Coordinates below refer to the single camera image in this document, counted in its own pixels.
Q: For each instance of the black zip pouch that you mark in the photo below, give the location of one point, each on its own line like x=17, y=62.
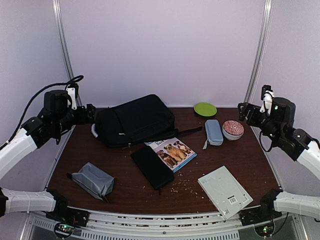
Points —
x=153, y=168

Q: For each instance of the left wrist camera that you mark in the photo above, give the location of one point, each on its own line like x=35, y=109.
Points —
x=72, y=95

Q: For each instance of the dog picture book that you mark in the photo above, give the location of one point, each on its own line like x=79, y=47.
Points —
x=173, y=152

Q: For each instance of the left aluminium frame post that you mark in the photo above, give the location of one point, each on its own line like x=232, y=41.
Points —
x=61, y=33

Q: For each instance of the front aluminium rail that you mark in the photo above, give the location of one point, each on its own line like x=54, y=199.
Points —
x=195, y=226

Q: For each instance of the green plate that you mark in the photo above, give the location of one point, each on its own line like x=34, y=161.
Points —
x=205, y=109

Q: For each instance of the aluminium frame post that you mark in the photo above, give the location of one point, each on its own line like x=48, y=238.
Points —
x=261, y=47
x=61, y=33

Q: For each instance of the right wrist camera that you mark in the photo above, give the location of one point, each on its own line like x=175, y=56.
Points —
x=267, y=96

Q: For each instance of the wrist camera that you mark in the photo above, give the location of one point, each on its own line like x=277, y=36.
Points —
x=72, y=95
x=267, y=96

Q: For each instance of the blue glasses case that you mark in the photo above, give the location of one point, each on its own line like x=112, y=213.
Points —
x=214, y=136

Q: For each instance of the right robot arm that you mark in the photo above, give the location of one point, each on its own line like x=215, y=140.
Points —
x=276, y=123

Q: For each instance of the red patterned bowl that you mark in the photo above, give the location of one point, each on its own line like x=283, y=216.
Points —
x=232, y=130

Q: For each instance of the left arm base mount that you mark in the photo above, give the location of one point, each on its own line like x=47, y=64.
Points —
x=67, y=218

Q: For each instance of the right aluminium frame post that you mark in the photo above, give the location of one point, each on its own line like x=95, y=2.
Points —
x=261, y=47

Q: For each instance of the grey notebook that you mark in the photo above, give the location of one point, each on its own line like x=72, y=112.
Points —
x=225, y=192

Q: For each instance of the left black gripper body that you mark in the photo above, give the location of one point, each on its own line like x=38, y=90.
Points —
x=80, y=119

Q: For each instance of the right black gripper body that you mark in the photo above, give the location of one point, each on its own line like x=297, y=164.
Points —
x=252, y=121

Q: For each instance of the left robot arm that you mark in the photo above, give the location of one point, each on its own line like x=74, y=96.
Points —
x=59, y=114

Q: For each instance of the black student backpack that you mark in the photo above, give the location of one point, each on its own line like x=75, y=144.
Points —
x=143, y=120

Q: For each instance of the grey pencil pouch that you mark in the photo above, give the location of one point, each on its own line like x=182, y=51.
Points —
x=94, y=181

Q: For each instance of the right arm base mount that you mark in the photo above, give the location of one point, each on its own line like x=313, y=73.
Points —
x=263, y=216

